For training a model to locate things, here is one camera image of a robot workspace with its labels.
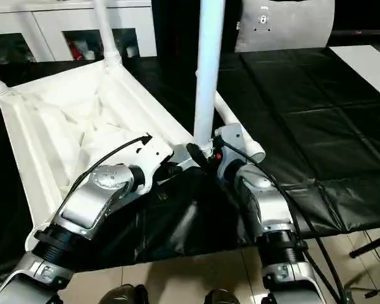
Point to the white plastic table top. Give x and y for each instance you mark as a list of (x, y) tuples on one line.
[(66, 111)]

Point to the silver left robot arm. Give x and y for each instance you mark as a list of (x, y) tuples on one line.
[(92, 196)]

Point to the black work mat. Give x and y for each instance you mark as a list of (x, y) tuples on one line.
[(304, 126)]

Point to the black box with gold label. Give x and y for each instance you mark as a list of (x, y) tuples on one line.
[(177, 25)]

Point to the dark left robot foot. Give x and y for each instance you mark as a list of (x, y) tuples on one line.
[(122, 294)]

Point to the dark robot foot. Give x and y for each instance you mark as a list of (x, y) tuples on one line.
[(122, 294), (221, 297)]

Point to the dark right robot foot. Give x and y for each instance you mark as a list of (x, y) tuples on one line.
[(221, 297)]

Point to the grey cushion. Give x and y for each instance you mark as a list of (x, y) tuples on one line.
[(288, 35)]

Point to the black stand leg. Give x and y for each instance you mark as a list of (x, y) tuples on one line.
[(370, 247)]

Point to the white glass-door cabinet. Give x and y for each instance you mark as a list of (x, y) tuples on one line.
[(50, 22)]

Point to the black bar with red mark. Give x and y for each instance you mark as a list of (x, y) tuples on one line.
[(367, 35)]

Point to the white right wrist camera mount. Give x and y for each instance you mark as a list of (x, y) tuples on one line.
[(234, 136)]

